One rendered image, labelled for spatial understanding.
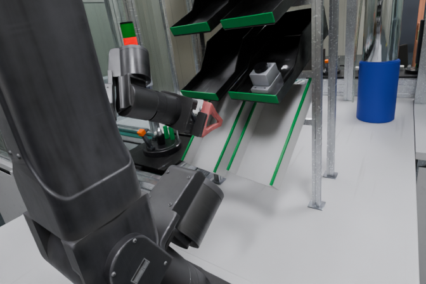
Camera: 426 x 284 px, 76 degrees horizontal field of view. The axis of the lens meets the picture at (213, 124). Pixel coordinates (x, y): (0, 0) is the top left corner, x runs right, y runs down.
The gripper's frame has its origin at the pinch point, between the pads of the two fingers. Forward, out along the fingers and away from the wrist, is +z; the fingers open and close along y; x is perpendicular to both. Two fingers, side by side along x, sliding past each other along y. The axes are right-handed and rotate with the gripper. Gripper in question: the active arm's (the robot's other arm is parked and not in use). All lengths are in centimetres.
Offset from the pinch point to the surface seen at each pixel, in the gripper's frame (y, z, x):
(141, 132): 32.1, 8.1, 11.4
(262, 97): -9.3, 6.5, -7.6
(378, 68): -11, 84, -37
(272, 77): -10.3, 6.6, -12.3
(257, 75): -8.2, 4.0, -11.7
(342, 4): 306, 789, -410
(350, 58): 11, 113, -49
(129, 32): 56, 8, -21
